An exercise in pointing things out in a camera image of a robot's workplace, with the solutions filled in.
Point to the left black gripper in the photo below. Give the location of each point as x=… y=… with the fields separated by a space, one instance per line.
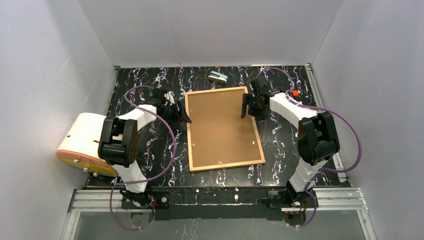
x=178 y=111

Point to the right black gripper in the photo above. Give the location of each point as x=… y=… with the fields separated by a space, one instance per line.
x=251 y=105

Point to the wooden picture frame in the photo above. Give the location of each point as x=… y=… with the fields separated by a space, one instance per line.
x=223 y=130

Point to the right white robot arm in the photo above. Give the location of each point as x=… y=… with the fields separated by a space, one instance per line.
x=317 y=139

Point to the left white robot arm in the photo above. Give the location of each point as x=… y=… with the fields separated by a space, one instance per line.
x=119 y=138

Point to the teal white stapler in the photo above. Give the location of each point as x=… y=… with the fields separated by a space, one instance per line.
x=217 y=77

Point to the black marker orange cap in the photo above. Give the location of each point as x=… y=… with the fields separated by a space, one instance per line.
x=295 y=94

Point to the white cylindrical orange-based device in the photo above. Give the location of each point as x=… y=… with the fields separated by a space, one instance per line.
x=79 y=148

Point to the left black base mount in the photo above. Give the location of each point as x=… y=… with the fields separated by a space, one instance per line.
x=156 y=198

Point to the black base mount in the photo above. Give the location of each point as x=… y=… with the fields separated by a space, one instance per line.
x=156 y=198
x=303 y=205

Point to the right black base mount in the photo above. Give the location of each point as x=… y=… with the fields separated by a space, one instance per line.
x=303 y=205

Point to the aluminium rail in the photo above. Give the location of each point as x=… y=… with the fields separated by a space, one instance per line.
x=103 y=200

